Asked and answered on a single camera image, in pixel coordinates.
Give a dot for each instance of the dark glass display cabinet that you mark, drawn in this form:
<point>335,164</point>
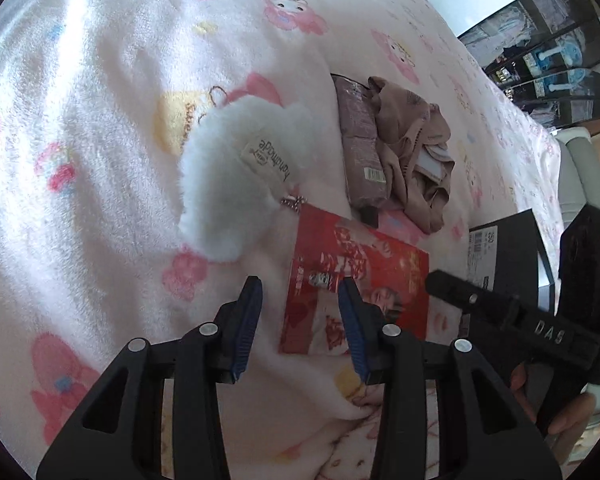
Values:
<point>555,55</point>

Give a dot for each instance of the red booklet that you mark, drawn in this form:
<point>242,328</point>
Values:
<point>320,255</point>

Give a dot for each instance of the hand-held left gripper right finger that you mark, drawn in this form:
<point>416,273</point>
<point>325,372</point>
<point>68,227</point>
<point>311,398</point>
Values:
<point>352,325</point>

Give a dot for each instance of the brown cloth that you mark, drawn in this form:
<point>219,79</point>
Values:
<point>405,125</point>

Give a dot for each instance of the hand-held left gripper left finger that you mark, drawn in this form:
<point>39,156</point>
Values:
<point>247,320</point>

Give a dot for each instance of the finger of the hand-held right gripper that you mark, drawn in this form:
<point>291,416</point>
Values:
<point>472,300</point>

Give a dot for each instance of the grey padded chair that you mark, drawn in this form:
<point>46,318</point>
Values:
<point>587,170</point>

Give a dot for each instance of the white red-outline printed cloth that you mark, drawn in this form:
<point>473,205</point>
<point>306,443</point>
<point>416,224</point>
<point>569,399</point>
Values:
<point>350,450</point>

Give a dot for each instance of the black box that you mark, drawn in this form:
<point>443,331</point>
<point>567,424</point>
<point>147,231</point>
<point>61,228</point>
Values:
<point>515,255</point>

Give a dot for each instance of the pink cartoon printed blanket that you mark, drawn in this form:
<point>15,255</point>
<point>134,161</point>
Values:
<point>105,110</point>

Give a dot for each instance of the person's right hand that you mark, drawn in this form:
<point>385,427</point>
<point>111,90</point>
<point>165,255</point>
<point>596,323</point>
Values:
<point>570,412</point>

